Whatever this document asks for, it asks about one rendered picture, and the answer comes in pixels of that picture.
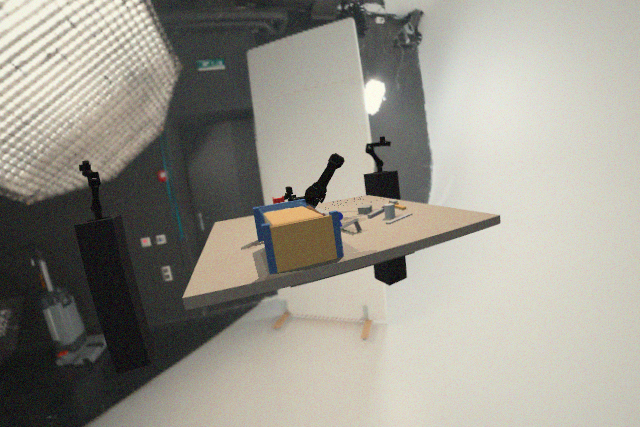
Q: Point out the clear-panelled rack with blue frame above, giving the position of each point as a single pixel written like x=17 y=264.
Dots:
x=297 y=234

